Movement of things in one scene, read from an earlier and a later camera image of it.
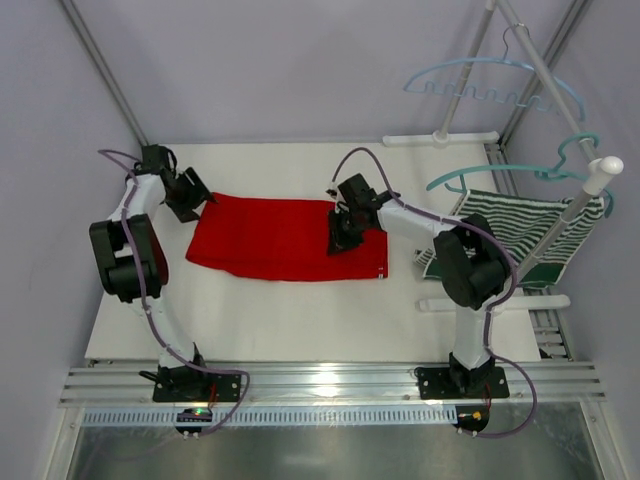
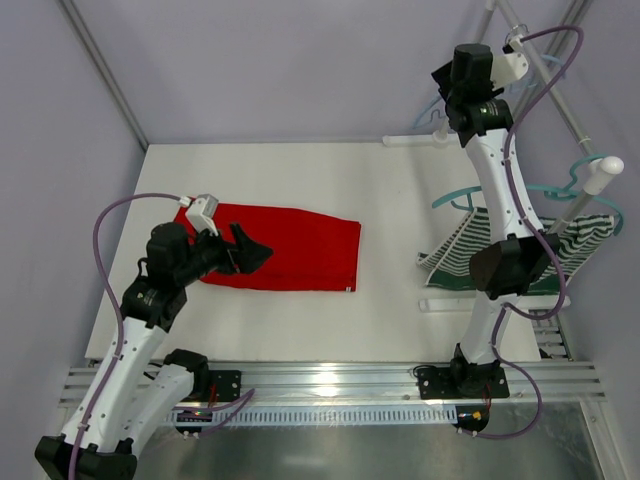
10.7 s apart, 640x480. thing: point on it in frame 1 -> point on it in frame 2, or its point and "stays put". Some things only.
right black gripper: x=347 y=223 -> x=441 y=76
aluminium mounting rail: x=333 y=384 stays put
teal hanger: x=556 y=172 -> x=550 y=191
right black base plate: x=450 y=382 stays put
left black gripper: x=186 y=195 -> x=236 y=251
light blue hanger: x=491 y=91 -> x=549 y=59
